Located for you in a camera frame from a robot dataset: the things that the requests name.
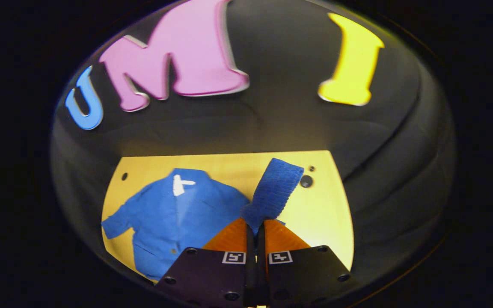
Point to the black backdrop cloth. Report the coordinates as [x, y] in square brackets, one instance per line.
[289, 107]

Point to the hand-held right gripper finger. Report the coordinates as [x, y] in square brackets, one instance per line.
[261, 265]
[250, 265]

